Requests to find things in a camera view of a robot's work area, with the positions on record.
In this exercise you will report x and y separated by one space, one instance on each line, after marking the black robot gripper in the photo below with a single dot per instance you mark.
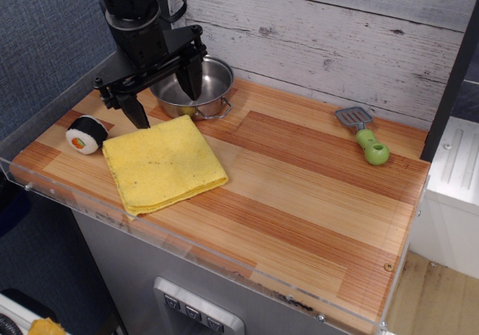
145 55

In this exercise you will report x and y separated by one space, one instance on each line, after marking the yellow cloth napkin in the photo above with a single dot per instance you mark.
157 167

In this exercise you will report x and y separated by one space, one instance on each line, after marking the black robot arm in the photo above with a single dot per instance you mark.
169 12

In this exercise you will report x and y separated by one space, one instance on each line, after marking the stainless steel pot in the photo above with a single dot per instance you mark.
211 97

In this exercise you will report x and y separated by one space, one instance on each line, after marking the plush sushi roll toy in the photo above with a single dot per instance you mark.
86 134

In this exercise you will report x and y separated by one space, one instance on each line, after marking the clear acrylic table guard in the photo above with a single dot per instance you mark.
303 219

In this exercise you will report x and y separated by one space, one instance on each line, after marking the silver cabinet with button panel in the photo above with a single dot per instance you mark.
157 292

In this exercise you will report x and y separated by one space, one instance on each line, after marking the yellow object bottom left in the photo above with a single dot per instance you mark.
45 327

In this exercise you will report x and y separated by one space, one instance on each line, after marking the white appliance at right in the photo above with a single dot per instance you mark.
446 228

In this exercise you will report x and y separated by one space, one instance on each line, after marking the green handled toy spatula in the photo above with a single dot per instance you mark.
375 152

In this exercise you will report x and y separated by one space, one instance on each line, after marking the dark metal frame post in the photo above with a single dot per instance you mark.
458 73

